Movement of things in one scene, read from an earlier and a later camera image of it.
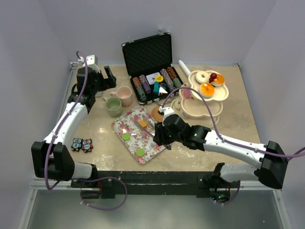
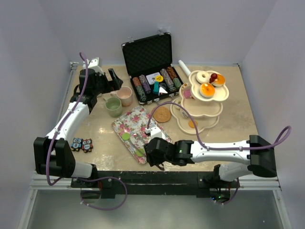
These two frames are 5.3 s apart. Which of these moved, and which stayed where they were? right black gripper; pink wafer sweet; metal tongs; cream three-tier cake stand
Moved: metal tongs; right black gripper
Stayed: pink wafer sweet; cream three-tier cake stand
